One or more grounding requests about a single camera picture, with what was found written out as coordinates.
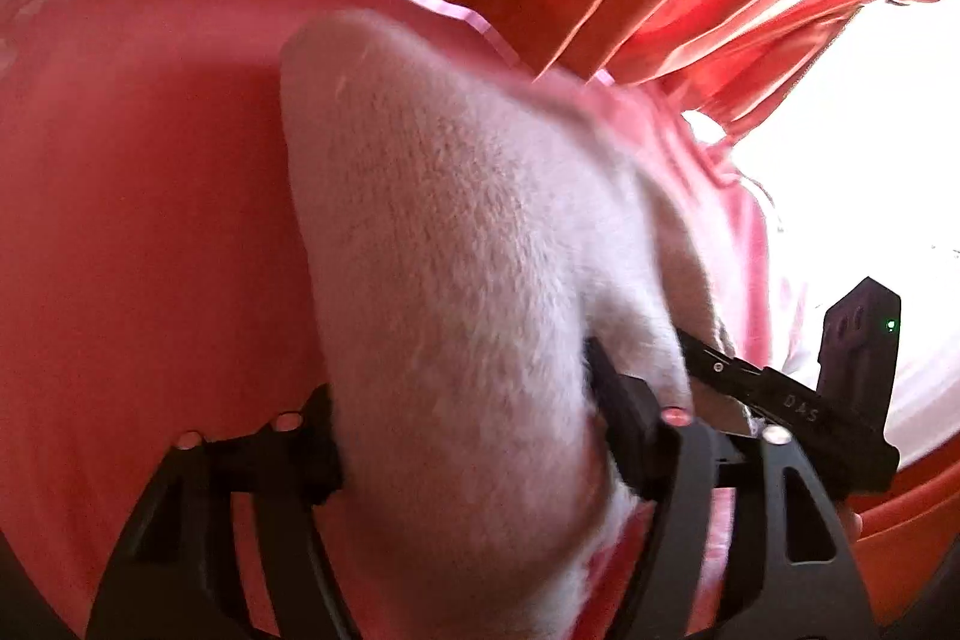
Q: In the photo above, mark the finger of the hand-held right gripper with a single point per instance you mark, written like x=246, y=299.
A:
x=724, y=374

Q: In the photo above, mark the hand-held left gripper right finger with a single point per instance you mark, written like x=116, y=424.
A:
x=626, y=430

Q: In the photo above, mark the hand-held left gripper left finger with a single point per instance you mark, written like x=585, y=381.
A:
x=319, y=452

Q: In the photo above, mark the pale pink sweater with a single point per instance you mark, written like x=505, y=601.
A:
x=465, y=280

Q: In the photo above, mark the orange cloth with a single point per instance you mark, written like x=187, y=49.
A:
x=915, y=535

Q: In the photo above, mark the bright window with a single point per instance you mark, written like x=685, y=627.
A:
x=862, y=160

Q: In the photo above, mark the pink fleece blanket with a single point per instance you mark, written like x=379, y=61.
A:
x=142, y=197

